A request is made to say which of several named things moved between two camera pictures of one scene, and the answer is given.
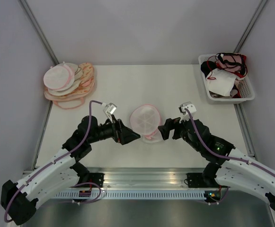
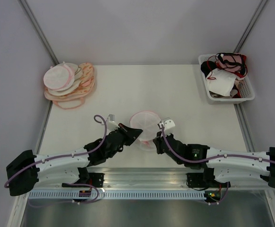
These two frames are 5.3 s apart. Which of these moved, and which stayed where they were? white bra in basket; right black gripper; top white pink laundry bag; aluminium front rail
Moved: right black gripper
Stayed: aluminium front rail; top white pink laundry bag; white bra in basket
